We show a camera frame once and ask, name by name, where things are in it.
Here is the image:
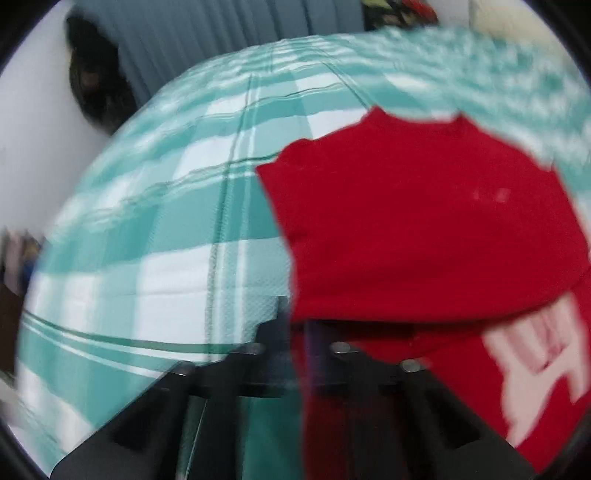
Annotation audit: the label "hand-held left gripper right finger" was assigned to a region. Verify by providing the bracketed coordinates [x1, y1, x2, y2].
[305, 320, 537, 480]

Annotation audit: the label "dark hanging clothes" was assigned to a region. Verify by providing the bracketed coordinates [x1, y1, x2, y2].
[65, 13, 139, 136]

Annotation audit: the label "pile of mixed clothes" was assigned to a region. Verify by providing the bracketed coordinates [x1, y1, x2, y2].
[362, 0, 439, 28]

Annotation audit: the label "blue curtain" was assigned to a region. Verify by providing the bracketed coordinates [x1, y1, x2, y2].
[99, 0, 370, 109]

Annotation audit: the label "red rabbit sweater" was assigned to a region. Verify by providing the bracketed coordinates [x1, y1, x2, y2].
[255, 107, 591, 480]

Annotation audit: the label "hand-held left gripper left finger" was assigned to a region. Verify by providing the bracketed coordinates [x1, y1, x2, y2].
[50, 296, 302, 480]

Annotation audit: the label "bed with green checked sheet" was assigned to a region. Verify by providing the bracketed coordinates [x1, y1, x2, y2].
[14, 25, 591, 480]

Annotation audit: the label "heap of clothes beside bed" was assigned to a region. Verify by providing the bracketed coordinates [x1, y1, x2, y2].
[0, 228, 47, 298]

